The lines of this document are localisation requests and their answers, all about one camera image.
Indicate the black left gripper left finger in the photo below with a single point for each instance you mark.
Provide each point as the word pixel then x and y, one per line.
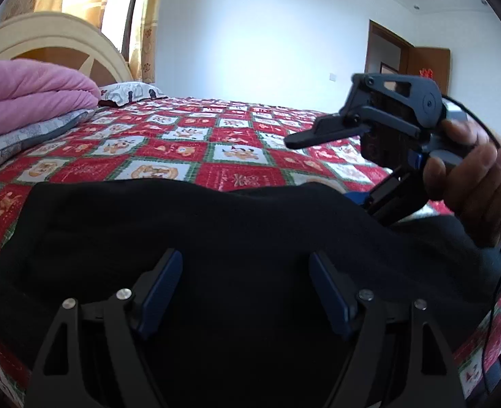
pixel 57 379

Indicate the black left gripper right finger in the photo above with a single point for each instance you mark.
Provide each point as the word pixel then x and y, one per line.
pixel 395 354

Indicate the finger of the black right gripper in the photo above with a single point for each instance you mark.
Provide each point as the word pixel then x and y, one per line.
pixel 326 129
pixel 398 196

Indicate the black pants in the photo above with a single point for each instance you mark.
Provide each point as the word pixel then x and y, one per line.
pixel 245 326

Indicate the right hand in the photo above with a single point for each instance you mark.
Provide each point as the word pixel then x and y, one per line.
pixel 472 189

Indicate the red paper door decoration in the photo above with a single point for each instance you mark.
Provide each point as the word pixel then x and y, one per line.
pixel 426 73

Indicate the brown wooden door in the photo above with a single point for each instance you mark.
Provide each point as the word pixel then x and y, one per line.
pixel 389 53

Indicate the red patterned bed quilt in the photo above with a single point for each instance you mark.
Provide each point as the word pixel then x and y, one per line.
pixel 222 147

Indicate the white patterned pillow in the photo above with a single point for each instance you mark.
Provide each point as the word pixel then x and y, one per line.
pixel 123 93

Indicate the grey patterned folded blanket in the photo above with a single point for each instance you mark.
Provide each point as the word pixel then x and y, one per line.
pixel 34 134

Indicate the window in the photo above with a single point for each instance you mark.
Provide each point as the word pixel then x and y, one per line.
pixel 117 21

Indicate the pink folded blanket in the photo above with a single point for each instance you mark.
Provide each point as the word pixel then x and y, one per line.
pixel 33 91

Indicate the cream wooden headboard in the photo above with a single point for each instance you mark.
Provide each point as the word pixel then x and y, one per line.
pixel 65 40

